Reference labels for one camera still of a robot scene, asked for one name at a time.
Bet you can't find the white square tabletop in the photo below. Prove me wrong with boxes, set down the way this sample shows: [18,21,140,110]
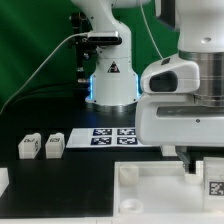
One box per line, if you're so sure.
[113,161,224,216]

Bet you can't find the white obstacle wall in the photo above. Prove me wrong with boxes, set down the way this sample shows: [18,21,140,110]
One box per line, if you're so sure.
[0,168,9,197]

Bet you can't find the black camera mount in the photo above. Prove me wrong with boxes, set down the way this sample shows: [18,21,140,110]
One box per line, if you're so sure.
[69,12,96,84]

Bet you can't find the green backdrop curtain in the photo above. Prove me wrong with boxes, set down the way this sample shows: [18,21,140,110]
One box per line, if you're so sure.
[0,0,179,107]

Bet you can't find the black cable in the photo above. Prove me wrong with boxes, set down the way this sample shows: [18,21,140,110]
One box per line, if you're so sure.
[0,81,88,108]

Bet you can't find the white cable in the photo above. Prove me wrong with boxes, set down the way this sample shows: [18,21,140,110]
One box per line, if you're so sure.
[0,32,90,116]

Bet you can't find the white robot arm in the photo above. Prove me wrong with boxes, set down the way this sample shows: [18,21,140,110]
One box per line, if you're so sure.
[71,0,224,156]

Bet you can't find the white marker sheet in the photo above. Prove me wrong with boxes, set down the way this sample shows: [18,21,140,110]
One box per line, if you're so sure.
[66,127,142,148]

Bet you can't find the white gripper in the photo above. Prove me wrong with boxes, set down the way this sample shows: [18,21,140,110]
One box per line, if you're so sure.
[135,53,224,173]

